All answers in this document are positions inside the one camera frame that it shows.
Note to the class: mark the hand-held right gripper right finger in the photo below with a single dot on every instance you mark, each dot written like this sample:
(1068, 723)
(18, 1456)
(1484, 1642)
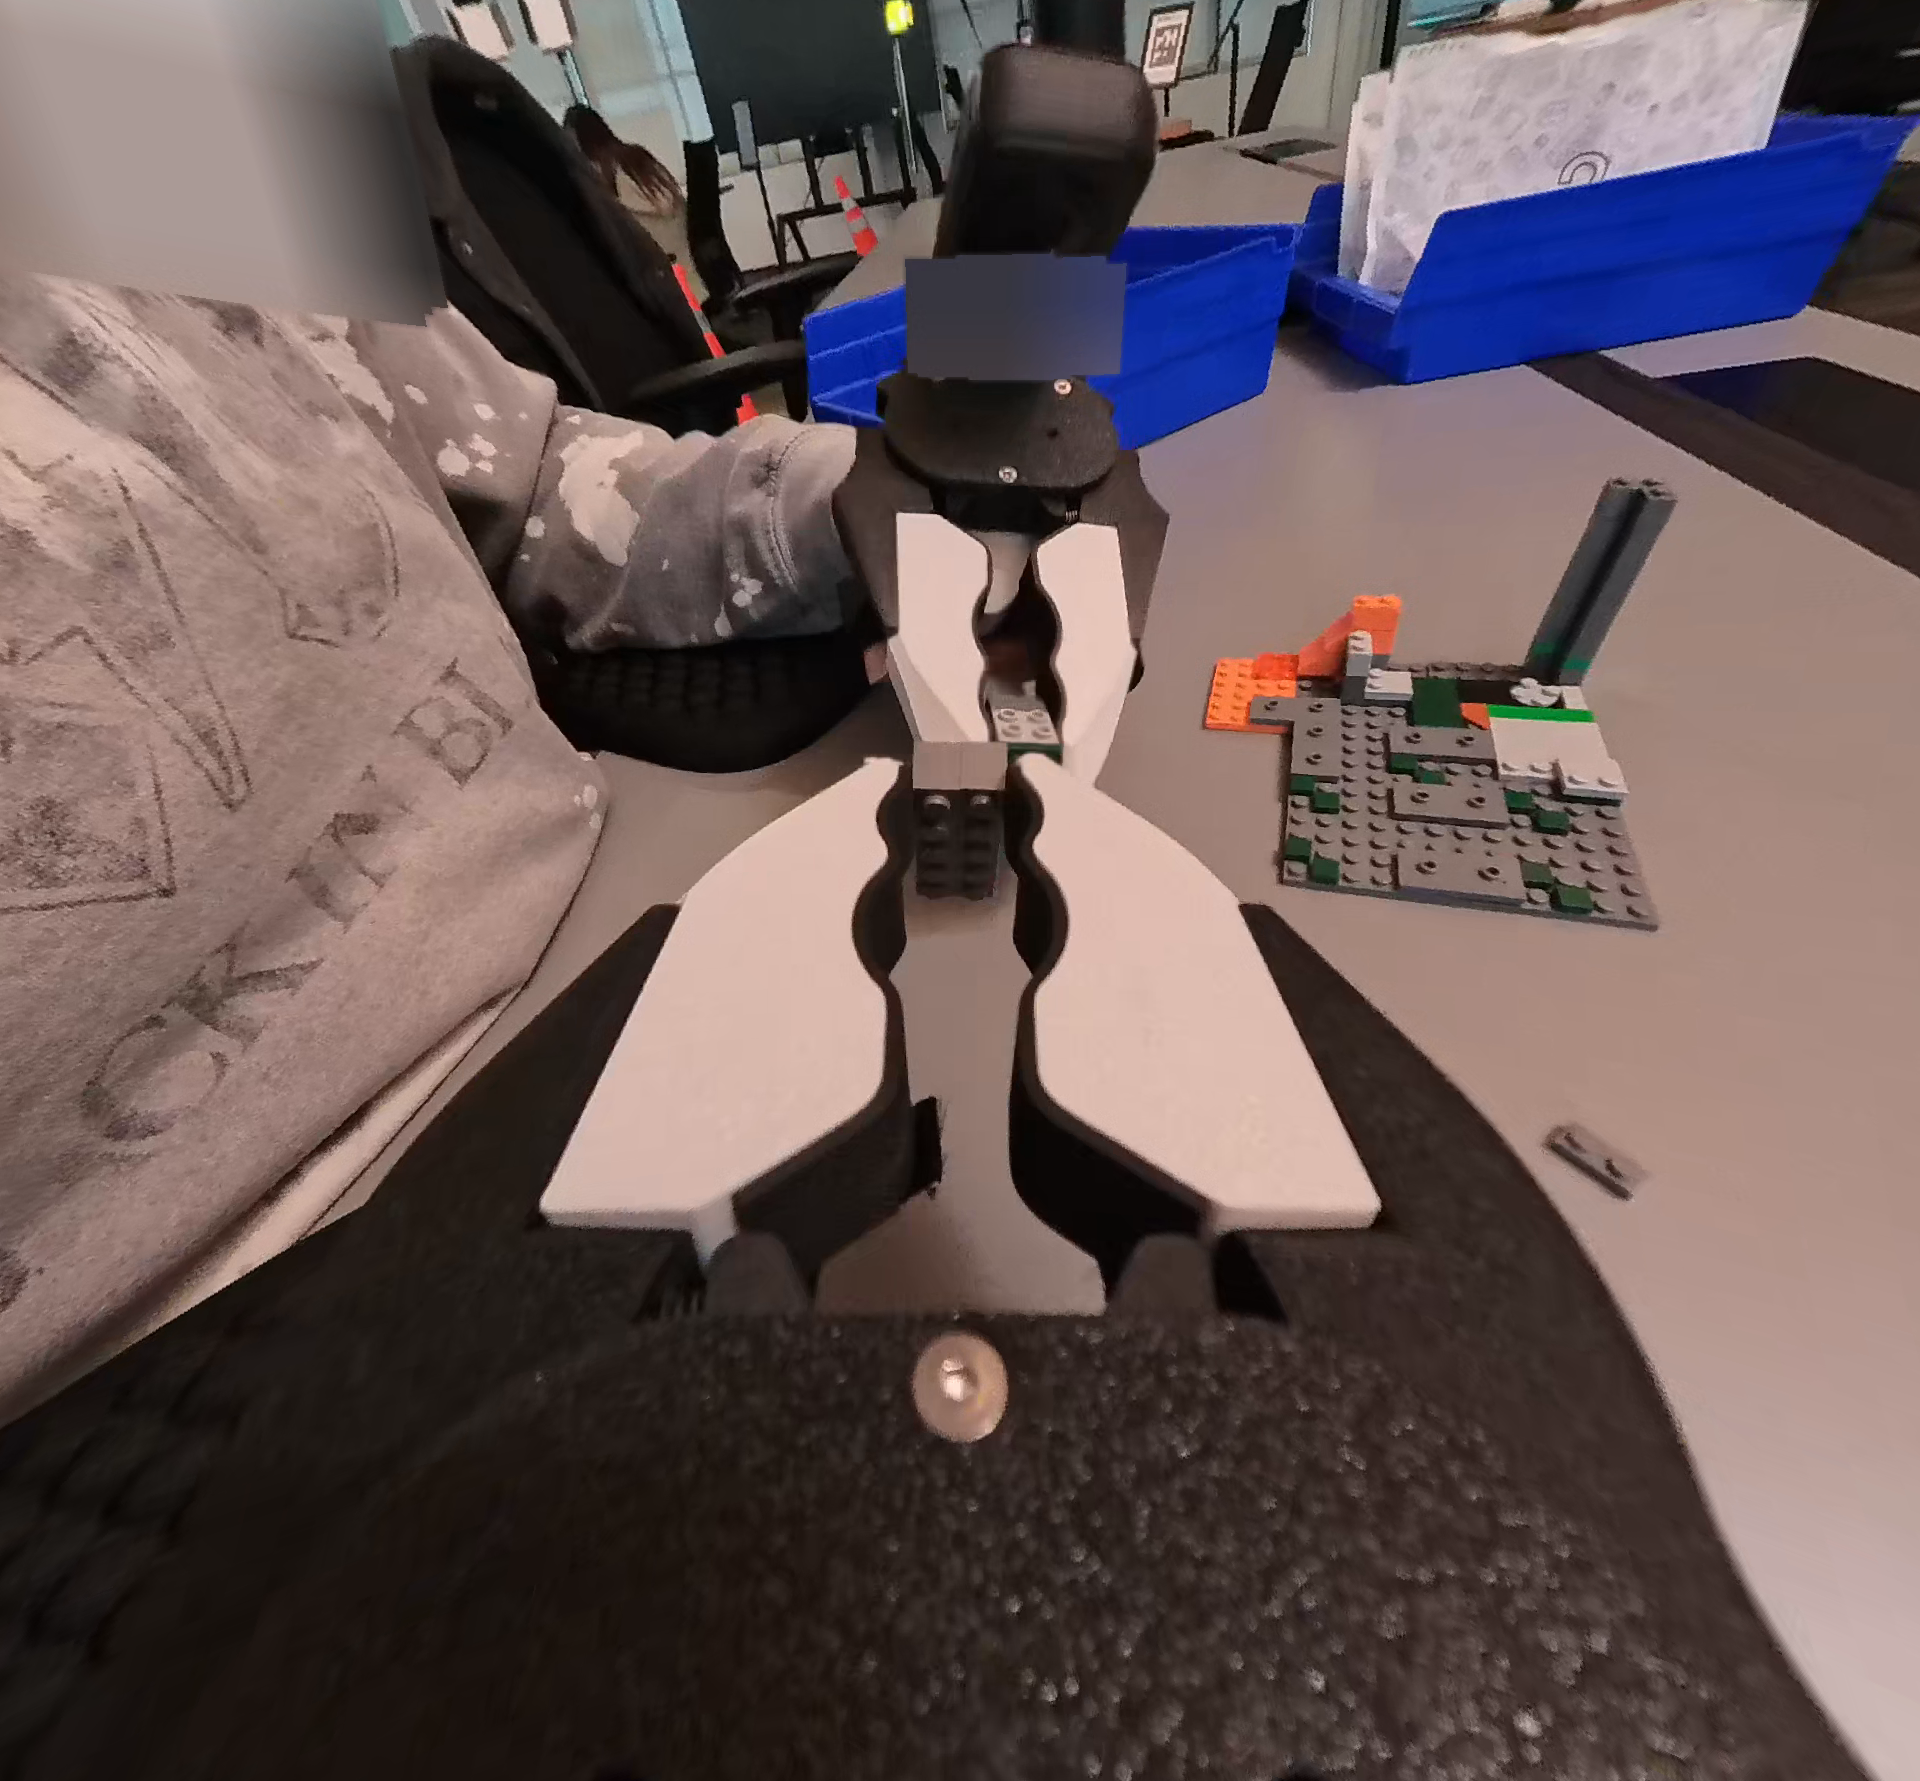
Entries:
(1187, 1047)

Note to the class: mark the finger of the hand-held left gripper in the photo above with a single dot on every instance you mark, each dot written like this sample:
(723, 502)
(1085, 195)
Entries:
(931, 610)
(1093, 625)

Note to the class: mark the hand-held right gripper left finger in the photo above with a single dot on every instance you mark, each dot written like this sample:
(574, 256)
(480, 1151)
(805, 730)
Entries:
(736, 1047)

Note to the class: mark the grey lego wall section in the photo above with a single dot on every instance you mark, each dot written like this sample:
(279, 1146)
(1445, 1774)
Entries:
(961, 836)

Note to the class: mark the blue plastic bin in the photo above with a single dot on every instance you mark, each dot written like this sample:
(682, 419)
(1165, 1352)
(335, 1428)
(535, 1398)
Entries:
(1574, 281)
(1200, 325)

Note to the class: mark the white printed paper bag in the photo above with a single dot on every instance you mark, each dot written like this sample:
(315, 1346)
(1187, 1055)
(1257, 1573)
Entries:
(1574, 103)
(1357, 192)

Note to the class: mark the partly built grey lego model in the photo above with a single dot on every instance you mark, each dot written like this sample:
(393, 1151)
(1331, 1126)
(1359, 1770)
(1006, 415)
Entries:
(1425, 823)

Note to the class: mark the person's left forearm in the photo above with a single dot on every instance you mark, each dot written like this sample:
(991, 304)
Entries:
(646, 522)

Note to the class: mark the small grey lego plate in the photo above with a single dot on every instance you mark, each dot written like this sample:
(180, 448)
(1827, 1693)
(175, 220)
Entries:
(1593, 1159)

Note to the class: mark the orange striped cone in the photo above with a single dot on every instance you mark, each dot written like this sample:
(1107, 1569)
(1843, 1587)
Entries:
(705, 325)
(854, 223)

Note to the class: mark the black mesh armrest pad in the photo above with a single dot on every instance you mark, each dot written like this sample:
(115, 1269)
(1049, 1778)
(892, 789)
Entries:
(705, 710)

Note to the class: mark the black jacket on chair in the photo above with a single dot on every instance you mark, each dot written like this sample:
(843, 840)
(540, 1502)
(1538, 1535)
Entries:
(509, 234)

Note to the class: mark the grey splattered hoodie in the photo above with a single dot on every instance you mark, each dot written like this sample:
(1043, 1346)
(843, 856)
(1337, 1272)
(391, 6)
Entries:
(227, 760)

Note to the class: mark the black wall screen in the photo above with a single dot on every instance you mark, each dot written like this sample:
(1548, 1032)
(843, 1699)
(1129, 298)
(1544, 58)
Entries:
(795, 28)

